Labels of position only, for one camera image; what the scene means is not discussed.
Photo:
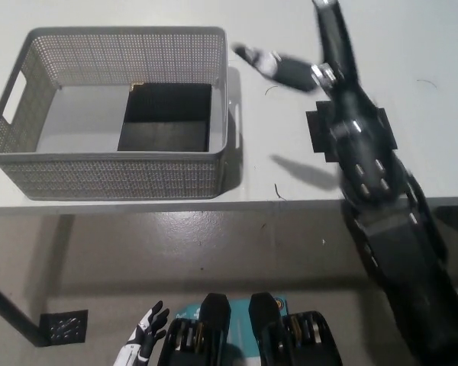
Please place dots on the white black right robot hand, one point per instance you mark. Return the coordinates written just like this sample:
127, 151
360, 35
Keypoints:
339, 87

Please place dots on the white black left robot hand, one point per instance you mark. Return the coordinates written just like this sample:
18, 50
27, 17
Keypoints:
147, 335

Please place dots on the black left robot body block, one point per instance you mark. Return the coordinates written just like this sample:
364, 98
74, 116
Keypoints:
210, 316

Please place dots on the black robot body block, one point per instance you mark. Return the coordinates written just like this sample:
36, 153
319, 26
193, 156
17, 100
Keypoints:
267, 316
210, 316

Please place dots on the black right robot body block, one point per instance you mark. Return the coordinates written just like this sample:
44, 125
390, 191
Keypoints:
267, 316

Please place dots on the thin black thread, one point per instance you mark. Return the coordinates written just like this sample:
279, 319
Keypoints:
427, 81
278, 192
270, 88

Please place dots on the black perforated foot plate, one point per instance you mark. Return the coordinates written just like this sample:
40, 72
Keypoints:
65, 326

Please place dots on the black metal table leg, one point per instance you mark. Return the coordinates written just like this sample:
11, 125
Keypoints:
7, 305

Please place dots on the grey perforated plastic basket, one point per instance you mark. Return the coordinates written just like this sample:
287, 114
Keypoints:
99, 179

